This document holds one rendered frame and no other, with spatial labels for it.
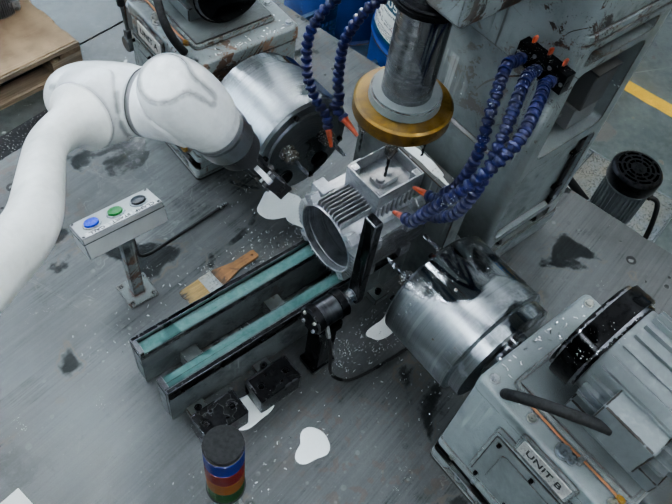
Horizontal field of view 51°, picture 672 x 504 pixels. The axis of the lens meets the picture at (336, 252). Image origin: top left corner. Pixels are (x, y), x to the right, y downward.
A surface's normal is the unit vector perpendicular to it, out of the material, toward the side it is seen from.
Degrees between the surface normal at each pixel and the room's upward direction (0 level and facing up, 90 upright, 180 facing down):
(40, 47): 0
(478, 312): 24
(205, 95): 65
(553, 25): 90
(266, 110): 32
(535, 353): 0
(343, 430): 0
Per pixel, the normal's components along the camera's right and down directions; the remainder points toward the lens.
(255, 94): -0.27, -0.28
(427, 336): -0.69, 0.23
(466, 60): -0.78, 0.46
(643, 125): 0.11, -0.57
